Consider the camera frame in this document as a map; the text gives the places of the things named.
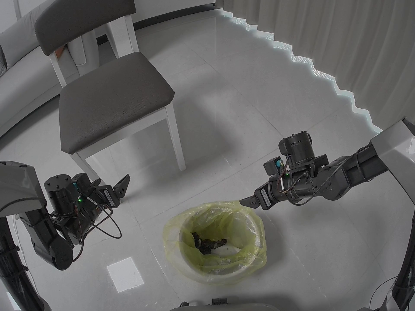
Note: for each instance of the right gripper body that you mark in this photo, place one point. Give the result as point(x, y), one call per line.
point(285, 191)

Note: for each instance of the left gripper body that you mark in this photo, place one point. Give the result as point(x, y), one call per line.
point(107, 198)

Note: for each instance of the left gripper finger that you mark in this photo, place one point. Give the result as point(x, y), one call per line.
point(122, 188)
point(99, 183)

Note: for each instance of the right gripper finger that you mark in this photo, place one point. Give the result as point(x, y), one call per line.
point(249, 202)

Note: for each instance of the clear printed wrapper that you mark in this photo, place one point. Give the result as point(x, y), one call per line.
point(228, 250)

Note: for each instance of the black plastic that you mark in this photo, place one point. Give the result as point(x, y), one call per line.
point(207, 243)

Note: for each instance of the yellow plastic bag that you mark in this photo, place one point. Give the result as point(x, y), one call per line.
point(181, 228)

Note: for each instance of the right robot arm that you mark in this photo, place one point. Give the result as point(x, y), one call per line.
point(343, 177)

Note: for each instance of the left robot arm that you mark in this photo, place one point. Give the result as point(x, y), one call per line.
point(58, 193)

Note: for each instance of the white trash bin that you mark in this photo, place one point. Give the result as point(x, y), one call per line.
point(223, 276)

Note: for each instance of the grey padded white chair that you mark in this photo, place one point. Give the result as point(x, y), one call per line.
point(113, 102)

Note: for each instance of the pale grey sofa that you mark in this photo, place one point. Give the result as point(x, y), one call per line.
point(26, 86)

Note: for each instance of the orange cushion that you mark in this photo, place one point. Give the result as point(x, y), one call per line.
point(60, 53)

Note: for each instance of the grey cushion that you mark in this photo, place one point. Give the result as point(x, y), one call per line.
point(29, 28)

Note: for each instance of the beige curtain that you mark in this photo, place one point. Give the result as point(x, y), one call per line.
point(340, 28)

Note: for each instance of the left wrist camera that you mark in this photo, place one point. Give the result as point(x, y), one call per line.
point(81, 181)

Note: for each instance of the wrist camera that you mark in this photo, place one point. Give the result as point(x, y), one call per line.
point(272, 167)
point(81, 181)

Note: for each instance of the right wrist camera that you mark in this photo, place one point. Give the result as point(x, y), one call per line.
point(272, 167)

